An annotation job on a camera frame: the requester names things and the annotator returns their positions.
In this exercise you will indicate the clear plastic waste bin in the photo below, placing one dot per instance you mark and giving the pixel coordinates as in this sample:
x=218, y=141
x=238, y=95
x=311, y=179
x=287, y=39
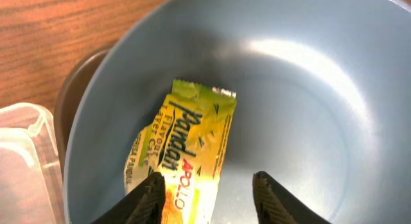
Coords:
x=31, y=180

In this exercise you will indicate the dark brown serving tray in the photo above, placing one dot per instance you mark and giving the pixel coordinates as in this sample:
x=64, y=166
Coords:
x=70, y=96

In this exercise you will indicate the dark blue plate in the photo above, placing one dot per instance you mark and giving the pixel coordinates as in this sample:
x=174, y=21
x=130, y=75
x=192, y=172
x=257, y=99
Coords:
x=323, y=92

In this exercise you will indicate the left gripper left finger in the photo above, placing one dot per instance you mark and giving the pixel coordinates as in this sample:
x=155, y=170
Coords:
x=143, y=205

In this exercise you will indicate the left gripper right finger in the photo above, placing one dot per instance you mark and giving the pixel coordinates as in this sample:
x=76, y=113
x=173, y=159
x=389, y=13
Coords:
x=276, y=205

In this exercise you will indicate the yellow green snack wrapper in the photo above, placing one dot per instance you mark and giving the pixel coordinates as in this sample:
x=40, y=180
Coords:
x=186, y=142

